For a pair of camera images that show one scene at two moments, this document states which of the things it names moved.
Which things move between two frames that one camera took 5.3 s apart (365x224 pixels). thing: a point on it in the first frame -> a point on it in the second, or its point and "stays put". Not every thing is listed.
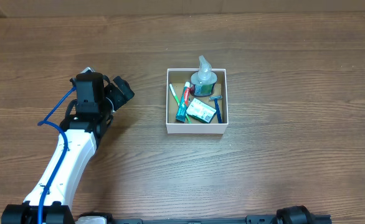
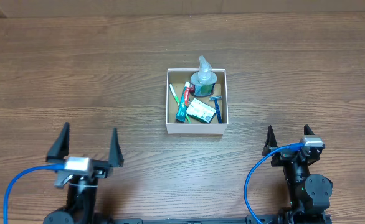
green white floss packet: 200,111 stays put
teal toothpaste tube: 180,114 stays put
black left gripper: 120,91 -> 99,170
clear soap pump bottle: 203,81 stays put
